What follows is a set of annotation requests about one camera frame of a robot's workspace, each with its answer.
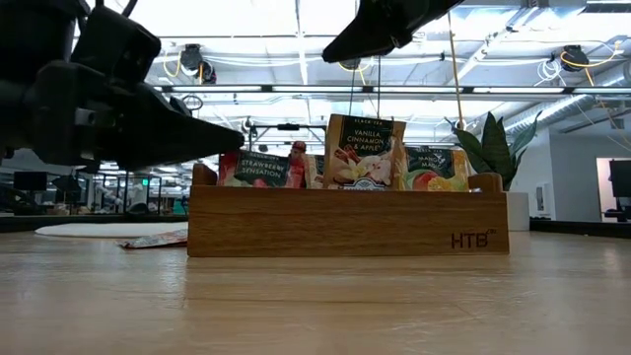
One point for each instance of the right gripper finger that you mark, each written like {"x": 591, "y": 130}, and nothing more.
{"x": 374, "y": 29}

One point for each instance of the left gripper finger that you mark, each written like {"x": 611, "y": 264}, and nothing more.
{"x": 158, "y": 138}
{"x": 180, "y": 106}

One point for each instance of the red strawberry tea packet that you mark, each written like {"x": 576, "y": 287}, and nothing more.
{"x": 158, "y": 239}
{"x": 261, "y": 170}

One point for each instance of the yellow mango tea packet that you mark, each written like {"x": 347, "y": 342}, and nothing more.
{"x": 436, "y": 170}

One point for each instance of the wooden tea organizer box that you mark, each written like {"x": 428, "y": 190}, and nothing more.
{"x": 345, "y": 222}

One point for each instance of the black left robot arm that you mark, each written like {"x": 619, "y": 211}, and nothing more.
{"x": 34, "y": 34}

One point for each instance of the black computer monitor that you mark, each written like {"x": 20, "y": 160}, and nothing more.
{"x": 621, "y": 177}
{"x": 29, "y": 181}

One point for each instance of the person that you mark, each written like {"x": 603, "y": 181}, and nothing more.
{"x": 299, "y": 146}

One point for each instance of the green snake plant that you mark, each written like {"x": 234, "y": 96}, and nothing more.
{"x": 495, "y": 148}

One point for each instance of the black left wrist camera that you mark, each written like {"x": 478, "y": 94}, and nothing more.
{"x": 116, "y": 44}

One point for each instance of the black metal rig frame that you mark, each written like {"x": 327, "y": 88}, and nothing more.
{"x": 288, "y": 126}

